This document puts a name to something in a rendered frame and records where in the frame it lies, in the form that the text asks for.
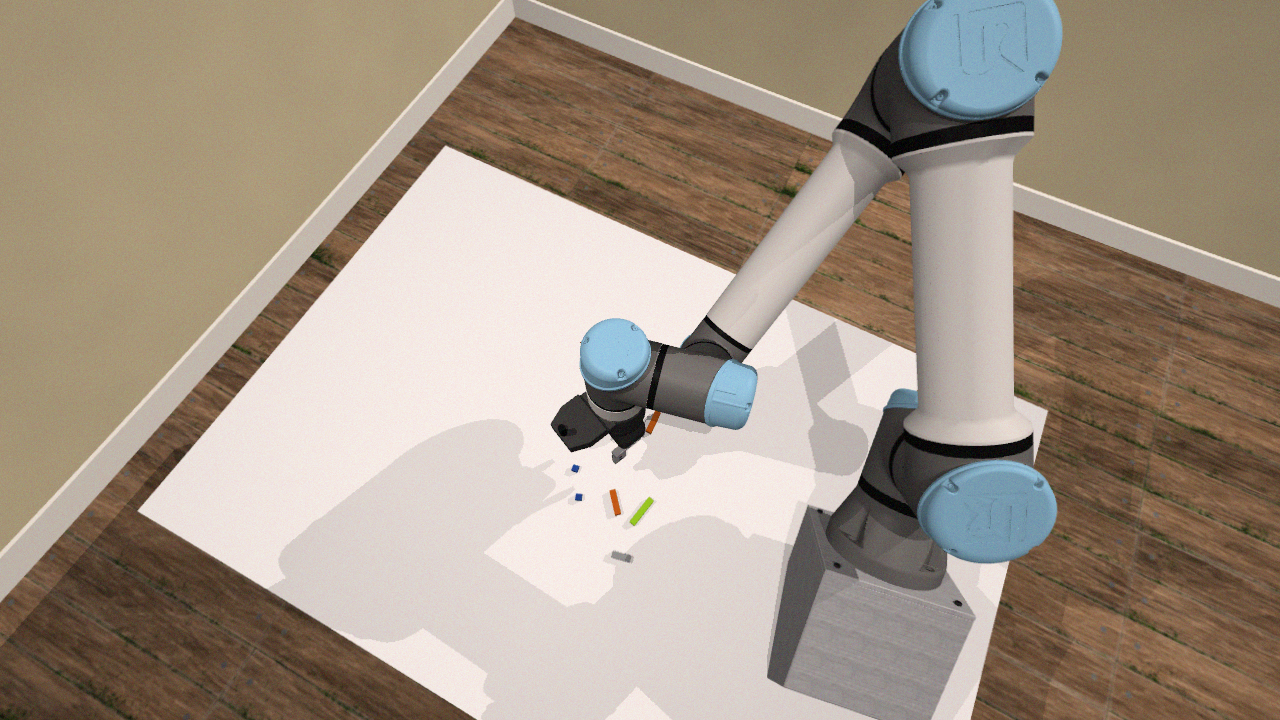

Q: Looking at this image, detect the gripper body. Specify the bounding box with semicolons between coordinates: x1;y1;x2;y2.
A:
550;389;646;454

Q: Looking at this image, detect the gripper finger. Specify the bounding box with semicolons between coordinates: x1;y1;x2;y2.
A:
611;438;641;464

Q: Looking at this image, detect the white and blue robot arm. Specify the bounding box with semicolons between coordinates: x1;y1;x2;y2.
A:
579;0;1062;591

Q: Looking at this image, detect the lime green rod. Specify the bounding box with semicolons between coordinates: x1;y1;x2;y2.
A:
630;497;654;527

